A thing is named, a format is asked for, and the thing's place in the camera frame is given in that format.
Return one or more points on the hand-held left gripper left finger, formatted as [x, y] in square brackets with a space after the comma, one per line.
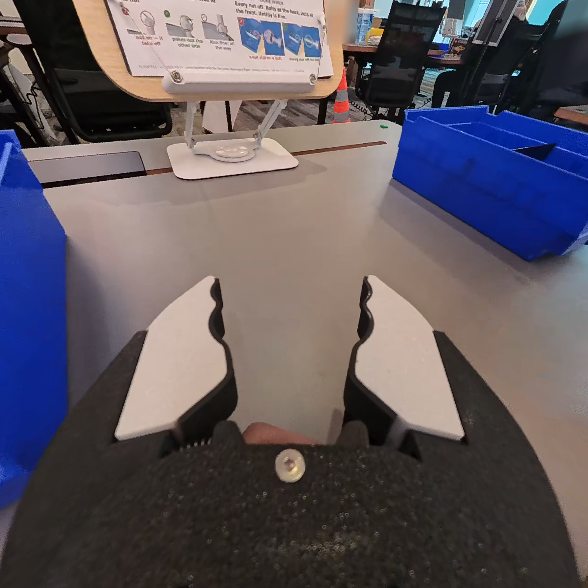
[175, 367]

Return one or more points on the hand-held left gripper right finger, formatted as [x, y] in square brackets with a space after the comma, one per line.
[409, 367]

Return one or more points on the blue divided storage bin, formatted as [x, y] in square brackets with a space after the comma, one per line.
[478, 193]

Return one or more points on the person's left hand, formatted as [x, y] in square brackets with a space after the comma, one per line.
[276, 434]

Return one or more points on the white document stand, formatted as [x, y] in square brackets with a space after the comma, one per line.
[234, 158]

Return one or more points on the dark flat tablet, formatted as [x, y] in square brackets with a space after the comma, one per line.
[87, 167]

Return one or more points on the orange striped traffic cone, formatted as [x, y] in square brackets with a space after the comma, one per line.
[341, 101]

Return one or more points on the black office chair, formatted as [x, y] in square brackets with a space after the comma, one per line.
[400, 55]
[514, 55]
[101, 101]

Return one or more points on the instruction sheet on stand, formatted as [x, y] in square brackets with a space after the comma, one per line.
[101, 55]

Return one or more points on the white instruction board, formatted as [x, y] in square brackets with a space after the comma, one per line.
[220, 37]

